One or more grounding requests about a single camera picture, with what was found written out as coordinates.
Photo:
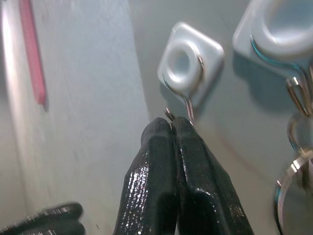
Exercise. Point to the white square wall hook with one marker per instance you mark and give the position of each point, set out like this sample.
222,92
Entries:
254,31
210,51

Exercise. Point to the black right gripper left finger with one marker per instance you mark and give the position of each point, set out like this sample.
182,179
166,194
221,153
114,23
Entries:
149,176

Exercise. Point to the pink strip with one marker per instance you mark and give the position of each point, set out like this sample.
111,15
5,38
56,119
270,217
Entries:
34,61

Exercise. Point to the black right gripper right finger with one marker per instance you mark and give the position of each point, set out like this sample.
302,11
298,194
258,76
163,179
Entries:
203,191

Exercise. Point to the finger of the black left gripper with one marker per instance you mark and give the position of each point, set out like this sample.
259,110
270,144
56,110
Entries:
61,211
49,228

